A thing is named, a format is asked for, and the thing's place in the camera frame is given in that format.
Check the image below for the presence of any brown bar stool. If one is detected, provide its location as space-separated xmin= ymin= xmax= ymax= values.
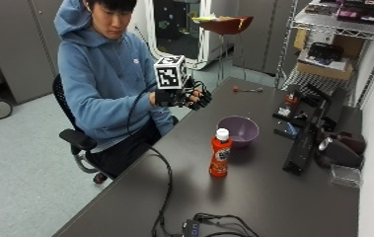
xmin=193 ymin=15 xmax=254 ymax=87

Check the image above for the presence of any black speaker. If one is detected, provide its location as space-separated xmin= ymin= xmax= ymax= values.
xmin=315 ymin=130 xmax=367 ymax=170

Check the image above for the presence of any small black hub box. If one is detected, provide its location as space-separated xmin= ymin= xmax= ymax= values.
xmin=181 ymin=218 xmax=202 ymax=237

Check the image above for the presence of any white glass display cabinet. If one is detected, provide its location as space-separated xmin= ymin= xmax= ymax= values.
xmin=143 ymin=0 xmax=227 ymax=71

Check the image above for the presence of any metal wire shelf rack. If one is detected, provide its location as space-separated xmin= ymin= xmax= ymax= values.
xmin=274 ymin=0 xmax=374 ymax=110

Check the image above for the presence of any small blue black gadget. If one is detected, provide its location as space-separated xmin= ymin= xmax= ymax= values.
xmin=272 ymin=119 xmax=302 ymax=140

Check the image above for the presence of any white marker cube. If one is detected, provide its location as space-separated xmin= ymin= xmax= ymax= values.
xmin=151 ymin=54 xmax=189 ymax=91

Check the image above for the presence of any black office chair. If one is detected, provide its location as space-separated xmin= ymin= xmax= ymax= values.
xmin=50 ymin=73 xmax=111 ymax=185

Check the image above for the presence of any black glove cable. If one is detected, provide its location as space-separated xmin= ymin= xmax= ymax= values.
xmin=126 ymin=82 xmax=174 ymax=237

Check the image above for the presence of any cardboard box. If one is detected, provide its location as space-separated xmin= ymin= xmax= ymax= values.
xmin=295 ymin=48 xmax=354 ymax=81

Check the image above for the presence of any purple bowl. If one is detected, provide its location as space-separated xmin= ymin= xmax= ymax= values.
xmin=215 ymin=115 xmax=259 ymax=149

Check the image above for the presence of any the person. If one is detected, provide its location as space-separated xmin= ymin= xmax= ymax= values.
xmin=51 ymin=0 xmax=179 ymax=180

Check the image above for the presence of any orange drink bottle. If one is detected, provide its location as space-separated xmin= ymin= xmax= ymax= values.
xmin=207 ymin=127 xmax=234 ymax=179

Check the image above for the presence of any clear plastic box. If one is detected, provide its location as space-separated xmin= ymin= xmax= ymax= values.
xmin=328 ymin=163 xmax=363 ymax=189

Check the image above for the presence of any black flat device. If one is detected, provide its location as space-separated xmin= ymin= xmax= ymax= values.
xmin=280 ymin=98 xmax=332 ymax=176

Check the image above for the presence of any black bag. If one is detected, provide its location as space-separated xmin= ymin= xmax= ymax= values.
xmin=307 ymin=41 xmax=344 ymax=63

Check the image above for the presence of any red handled screwdriver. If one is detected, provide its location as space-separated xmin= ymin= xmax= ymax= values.
xmin=231 ymin=86 xmax=264 ymax=94

